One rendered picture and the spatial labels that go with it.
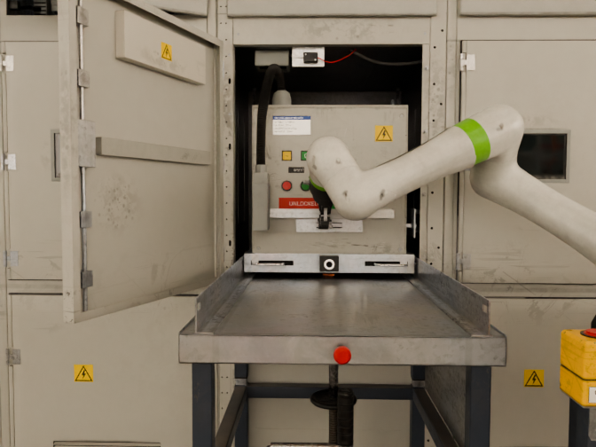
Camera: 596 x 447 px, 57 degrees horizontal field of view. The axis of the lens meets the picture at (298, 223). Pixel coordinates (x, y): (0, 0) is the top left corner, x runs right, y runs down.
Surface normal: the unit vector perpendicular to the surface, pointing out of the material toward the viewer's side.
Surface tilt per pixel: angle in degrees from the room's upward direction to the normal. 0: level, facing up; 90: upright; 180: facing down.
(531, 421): 90
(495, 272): 90
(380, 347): 90
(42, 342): 89
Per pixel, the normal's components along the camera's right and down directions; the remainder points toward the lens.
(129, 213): 0.92, 0.02
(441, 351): -0.03, 0.05
